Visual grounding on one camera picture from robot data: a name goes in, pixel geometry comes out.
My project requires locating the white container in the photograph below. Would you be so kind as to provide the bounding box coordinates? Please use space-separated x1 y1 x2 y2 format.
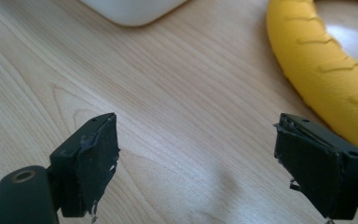
79 0 190 27

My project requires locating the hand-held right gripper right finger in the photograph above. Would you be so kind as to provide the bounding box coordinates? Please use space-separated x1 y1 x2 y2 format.
272 112 358 220

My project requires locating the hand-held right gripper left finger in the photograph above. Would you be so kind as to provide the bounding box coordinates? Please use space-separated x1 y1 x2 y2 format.
48 112 121 224

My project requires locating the yellow ring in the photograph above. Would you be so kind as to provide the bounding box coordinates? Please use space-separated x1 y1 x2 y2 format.
266 0 358 161

